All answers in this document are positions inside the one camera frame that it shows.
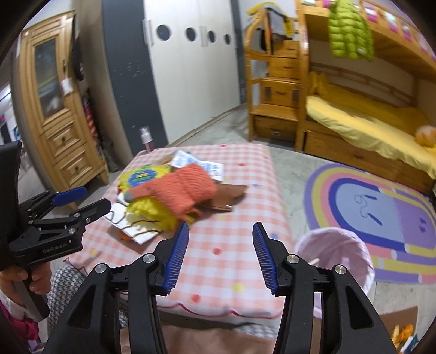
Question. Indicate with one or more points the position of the orange plush toy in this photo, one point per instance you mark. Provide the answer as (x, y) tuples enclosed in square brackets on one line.
[(425, 135)]

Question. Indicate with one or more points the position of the pile of orange peels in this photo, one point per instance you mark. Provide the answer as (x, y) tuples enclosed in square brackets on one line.
[(405, 332)]

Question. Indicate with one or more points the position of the pink spray bottle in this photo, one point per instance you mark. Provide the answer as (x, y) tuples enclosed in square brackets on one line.
[(147, 139)]

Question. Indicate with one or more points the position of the white blue printed carton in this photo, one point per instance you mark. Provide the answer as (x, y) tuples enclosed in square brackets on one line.
[(211, 168)]

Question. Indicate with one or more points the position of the yellow bedsheet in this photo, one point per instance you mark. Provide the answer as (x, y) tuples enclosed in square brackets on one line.
[(364, 119)]

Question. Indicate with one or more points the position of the pink checkered blanket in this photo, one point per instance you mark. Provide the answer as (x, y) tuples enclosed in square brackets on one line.
[(221, 238)]

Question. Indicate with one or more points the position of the dark grey wardrobe door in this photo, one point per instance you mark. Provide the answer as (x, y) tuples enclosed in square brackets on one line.
[(129, 75)]

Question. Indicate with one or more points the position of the trash bin with white liner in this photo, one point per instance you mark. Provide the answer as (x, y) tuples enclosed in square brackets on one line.
[(337, 248)]

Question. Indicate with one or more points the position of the brown cardboard sheet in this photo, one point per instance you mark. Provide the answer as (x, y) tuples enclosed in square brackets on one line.
[(391, 316)]

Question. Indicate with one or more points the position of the grey and yellow clothes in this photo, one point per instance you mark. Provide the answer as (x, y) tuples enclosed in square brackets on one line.
[(277, 20)]

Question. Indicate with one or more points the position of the wooden bunk bed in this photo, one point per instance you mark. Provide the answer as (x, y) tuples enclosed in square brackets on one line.
[(388, 68)]

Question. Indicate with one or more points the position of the white paper note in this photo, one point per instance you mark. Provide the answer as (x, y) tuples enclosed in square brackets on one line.
[(67, 86)]

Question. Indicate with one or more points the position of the wooden cabinet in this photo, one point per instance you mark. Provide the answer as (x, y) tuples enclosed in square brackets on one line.
[(64, 136)]

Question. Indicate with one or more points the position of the grey patterned cloth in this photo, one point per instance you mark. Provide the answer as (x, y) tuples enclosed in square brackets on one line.
[(68, 282)]

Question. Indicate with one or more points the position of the person's left hand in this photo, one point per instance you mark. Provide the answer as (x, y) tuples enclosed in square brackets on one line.
[(41, 282)]

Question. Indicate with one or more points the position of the rainbow rug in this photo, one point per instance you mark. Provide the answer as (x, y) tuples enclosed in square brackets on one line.
[(374, 211)]

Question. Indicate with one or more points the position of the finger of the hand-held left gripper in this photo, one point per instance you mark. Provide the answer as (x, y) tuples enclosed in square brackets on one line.
[(92, 211), (70, 195)]

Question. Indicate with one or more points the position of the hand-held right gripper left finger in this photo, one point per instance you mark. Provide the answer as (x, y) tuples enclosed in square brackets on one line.
[(177, 258)]

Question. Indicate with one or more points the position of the wooden stair drawer unit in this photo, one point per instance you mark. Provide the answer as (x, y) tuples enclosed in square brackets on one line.
[(276, 92)]

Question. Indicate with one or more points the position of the white card with brown lines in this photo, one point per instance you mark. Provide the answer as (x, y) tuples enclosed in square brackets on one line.
[(136, 235)]

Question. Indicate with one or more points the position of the brown cardboard piece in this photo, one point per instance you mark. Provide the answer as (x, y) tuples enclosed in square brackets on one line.
[(228, 197)]

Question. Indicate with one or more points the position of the green quilted blanket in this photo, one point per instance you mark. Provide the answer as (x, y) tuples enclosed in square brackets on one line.
[(349, 30)]

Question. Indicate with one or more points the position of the clear printed wrapper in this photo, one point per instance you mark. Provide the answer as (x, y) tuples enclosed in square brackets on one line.
[(410, 345)]

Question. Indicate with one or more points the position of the white wardrobe with round holes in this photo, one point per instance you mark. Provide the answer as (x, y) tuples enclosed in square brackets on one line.
[(194, 75)]

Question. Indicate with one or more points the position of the yellow mesh bag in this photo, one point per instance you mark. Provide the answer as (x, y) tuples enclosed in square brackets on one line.
[(150, 207)]

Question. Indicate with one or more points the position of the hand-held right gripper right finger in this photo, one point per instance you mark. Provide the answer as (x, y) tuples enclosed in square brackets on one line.
[(265, 258)]

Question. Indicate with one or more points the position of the orange knitted glove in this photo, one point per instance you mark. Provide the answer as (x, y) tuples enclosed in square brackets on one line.
[(184, 187)]

